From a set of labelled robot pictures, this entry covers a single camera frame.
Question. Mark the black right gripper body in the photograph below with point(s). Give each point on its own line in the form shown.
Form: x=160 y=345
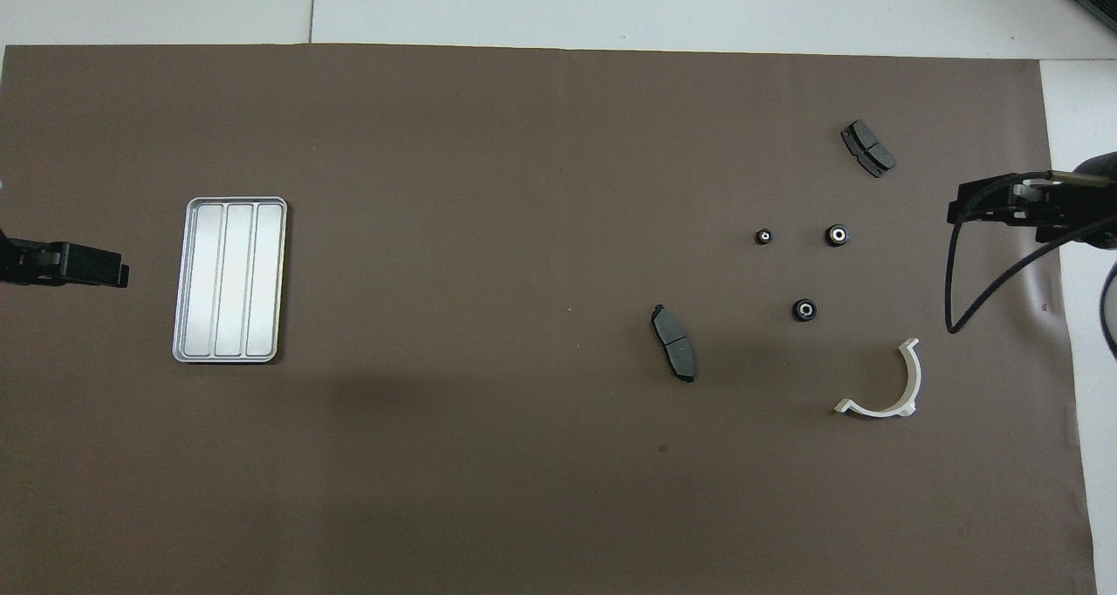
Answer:
x=1082 y=207

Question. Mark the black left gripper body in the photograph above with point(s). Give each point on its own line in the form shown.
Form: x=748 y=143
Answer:
x=26 y=262

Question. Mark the large black bearing gear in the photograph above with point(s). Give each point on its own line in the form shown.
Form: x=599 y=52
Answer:
x=804 y=310
x=837 y=235

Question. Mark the silver metal tray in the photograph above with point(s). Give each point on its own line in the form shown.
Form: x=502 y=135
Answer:
x=231 y=281

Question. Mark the grey brake pad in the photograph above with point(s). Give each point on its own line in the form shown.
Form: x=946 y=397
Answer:
x=868 y=147
x=674 y=344

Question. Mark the brown table mat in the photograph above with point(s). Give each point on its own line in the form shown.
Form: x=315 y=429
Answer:
x=524 y=185

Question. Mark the white curved plastic bracket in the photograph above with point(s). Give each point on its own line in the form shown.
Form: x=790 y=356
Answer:
x=912 y=377

